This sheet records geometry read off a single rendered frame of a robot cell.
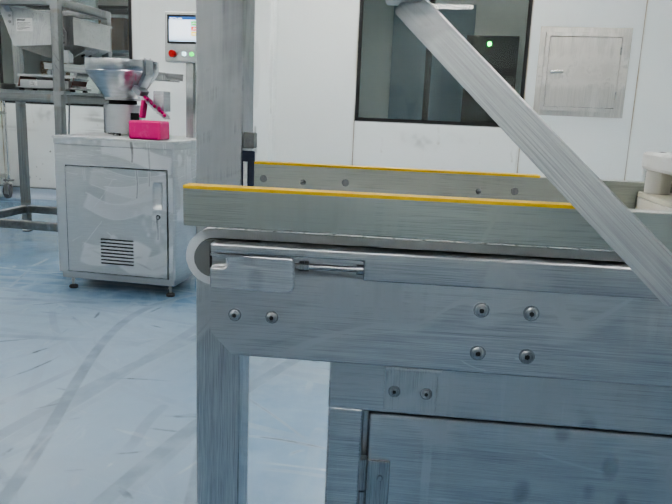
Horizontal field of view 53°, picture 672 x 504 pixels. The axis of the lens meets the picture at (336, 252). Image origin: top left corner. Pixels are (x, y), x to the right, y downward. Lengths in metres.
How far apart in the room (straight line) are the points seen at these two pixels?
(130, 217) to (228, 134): 2.56
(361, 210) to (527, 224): 0.13
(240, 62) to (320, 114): 5.09
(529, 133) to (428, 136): 5.33
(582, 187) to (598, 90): 5.40
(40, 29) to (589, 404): 4.18
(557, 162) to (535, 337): 0.16
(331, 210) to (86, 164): 2.96
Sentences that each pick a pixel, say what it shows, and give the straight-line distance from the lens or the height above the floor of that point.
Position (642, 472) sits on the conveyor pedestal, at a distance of 0.71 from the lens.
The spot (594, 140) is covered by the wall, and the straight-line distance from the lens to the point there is 5.92.
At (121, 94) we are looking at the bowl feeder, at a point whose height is 0.97.
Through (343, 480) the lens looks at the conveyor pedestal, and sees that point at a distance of 0.68.
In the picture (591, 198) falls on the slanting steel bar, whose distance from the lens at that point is 0.48.
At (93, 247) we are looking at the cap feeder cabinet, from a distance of 3.52.
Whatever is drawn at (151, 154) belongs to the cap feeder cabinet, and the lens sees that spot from 3.31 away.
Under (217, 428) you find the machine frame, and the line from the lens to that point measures 0.96.
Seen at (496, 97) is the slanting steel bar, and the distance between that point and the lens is 0.51.
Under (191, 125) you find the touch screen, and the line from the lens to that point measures 3.69.
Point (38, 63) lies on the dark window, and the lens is 6.97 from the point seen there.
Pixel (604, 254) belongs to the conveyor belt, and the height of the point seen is 0.83.
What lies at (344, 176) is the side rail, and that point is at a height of 0.86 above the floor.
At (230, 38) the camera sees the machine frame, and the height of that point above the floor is 1.01.
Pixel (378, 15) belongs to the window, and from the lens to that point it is 5.91.
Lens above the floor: 0.93
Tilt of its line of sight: 12 degrees down
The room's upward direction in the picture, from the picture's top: 2 degrees clockwise
